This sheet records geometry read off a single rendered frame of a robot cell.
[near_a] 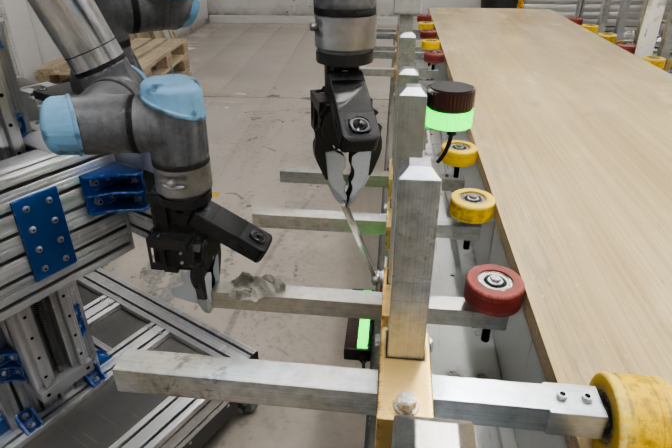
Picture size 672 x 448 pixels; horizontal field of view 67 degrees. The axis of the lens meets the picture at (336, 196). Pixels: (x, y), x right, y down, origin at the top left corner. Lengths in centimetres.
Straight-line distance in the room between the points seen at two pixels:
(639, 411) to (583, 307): 25
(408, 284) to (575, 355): 28
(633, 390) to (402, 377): 20
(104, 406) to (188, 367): 106
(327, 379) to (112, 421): 110
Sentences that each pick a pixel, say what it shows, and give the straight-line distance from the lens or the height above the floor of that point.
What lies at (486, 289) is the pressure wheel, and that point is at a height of 91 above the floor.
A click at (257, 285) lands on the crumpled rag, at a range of 78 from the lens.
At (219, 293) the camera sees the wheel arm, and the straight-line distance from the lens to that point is 80.
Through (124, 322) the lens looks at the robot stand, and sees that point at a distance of 185.
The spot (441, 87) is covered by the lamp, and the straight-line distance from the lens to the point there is 66.
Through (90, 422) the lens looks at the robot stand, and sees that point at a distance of 158.
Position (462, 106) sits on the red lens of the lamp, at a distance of 65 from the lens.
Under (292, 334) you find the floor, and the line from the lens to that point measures 199.
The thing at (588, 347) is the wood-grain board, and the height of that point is 90.
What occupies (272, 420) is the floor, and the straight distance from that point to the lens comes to 173.
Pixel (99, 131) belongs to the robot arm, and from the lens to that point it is 68.
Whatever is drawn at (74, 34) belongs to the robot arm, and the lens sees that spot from 79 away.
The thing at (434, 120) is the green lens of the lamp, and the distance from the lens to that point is 66.
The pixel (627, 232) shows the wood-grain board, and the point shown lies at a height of 90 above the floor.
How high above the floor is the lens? 134
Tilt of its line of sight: 28 degrees down
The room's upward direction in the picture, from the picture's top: straight up
